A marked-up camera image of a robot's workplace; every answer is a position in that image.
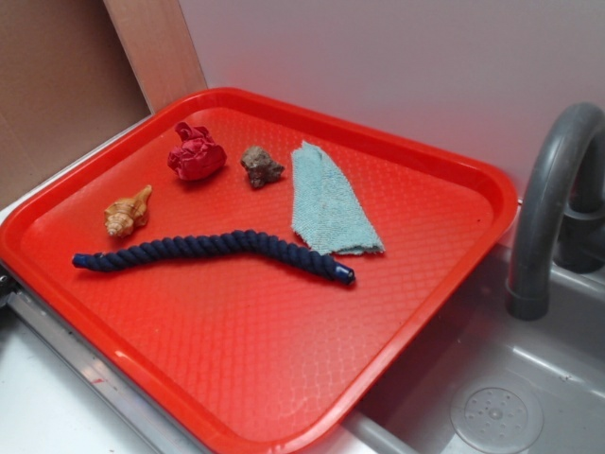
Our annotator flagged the light blue folded cloth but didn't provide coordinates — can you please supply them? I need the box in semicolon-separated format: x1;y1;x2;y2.
291;142;385;255

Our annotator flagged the red plastic tray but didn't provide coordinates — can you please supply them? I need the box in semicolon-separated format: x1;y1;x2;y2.
1;88;517;453

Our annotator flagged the brown grey rock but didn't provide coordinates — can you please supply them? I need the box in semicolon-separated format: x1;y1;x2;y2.
240;146;285;189

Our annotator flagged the crumpled red paper ball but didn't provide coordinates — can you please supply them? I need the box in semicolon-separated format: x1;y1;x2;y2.
167;122;227;181

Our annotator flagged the tan spiral seashell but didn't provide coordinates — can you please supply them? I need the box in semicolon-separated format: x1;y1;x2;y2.
104;184;152;237

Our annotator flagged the grey plastic sink basin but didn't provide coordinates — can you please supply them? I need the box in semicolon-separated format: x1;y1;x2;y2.
340;245;605;454

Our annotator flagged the light wooden board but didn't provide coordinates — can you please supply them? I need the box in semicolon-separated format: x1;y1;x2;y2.
104;0;207;113

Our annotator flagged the grey plastic faucet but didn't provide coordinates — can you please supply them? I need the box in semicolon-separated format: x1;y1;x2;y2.
506;102;604;321

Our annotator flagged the brown cardboard panel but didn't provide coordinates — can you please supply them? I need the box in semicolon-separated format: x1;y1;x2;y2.
1;1;149;207

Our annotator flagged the dark blue twisted rope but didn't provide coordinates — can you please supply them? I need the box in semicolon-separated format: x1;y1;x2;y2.
71;228;357;288

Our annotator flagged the metal rail strip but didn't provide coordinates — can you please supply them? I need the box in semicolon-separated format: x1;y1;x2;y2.
1;271;204;453

